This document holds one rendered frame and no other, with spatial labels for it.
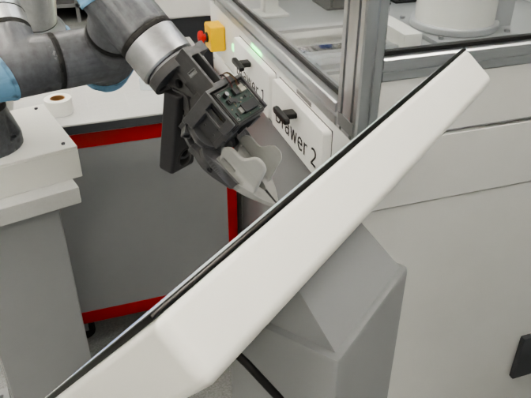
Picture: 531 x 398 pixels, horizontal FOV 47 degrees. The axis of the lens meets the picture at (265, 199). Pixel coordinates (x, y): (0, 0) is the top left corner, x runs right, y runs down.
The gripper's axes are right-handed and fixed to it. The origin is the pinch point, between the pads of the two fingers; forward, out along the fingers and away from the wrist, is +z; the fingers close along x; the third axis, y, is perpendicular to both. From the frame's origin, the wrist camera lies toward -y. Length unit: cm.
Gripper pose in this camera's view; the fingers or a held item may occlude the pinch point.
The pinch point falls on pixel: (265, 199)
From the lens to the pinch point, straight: 77.0
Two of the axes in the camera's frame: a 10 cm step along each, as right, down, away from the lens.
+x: 5.5, -4.4, 7.1
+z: 6.4, 7.7, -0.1
